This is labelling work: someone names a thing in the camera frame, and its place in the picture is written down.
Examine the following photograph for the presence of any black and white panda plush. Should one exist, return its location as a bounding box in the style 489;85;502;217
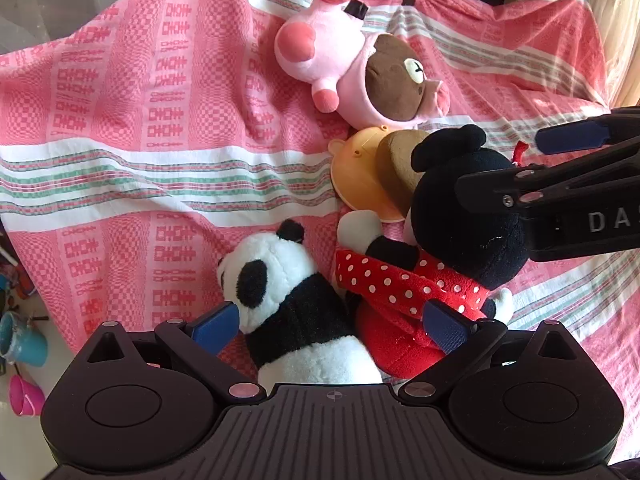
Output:
216;219;383;386

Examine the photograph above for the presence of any orange round plastic toy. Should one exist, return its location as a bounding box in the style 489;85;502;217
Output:
327;125;408;223

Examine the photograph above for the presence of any brown round plush toy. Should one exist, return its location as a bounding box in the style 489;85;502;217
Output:
375;129;431;216

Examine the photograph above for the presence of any pink patterned blanket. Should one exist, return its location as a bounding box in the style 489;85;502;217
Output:
0;0;640;411

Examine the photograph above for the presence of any pink suited brown bear plush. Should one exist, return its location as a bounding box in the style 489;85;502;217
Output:
274;0;451;131

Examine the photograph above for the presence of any clear plastic sheet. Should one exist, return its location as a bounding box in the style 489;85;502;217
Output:
0;0;151;56

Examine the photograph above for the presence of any teal cup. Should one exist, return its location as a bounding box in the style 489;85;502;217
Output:
0;310;48;366

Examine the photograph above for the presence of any pink plastic cup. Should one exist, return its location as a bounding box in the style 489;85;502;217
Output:
9;374;46;417

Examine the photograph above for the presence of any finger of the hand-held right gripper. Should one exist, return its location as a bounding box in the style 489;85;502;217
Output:
535;106;640;157
456;137;640;222

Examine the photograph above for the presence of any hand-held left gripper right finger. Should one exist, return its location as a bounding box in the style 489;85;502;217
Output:
400;301;576;403

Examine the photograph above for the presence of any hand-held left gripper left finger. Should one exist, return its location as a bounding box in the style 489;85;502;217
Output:
87;301;266;403

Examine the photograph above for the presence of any black mouse plush red dress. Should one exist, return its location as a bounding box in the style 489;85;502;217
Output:
336;124;531;380

